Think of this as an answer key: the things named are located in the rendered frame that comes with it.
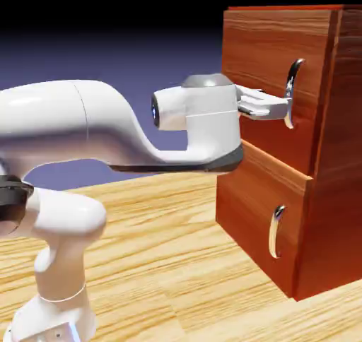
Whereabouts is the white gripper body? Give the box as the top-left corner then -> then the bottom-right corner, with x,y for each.
234,83 -> 293,122

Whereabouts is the curved silver handle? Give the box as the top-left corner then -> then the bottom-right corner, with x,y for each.
284,58 -> 306,130
268,205 -> 286,259

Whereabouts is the reddish wooden door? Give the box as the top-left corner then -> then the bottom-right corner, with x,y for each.
221,9 -> 339,176
216,140 -> 314,299

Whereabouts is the reddish brown wooden cabinet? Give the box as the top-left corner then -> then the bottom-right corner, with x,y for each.
216,4 -> 362,302

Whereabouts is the reddish wooden door, free handle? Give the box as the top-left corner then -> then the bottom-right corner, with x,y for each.
216,140 -> 314,299

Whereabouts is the curved silver handle, free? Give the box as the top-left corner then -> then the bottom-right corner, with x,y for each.
268,205 -> 286,259

